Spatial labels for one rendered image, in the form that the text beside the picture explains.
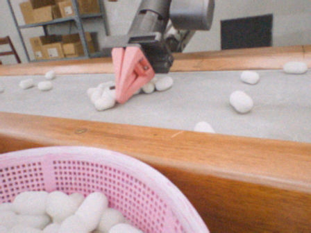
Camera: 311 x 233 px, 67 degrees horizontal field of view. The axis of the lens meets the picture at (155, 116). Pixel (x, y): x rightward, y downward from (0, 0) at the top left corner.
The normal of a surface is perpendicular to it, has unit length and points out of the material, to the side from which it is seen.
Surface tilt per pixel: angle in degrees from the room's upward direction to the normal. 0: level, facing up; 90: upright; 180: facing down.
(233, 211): 90
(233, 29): 86
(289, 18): 90
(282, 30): 89
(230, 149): 0
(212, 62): 45
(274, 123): 0
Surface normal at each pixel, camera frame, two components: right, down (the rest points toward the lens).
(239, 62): -0.42, -0.36
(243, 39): -0.48, 0.35
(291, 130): -0.14, -0.91
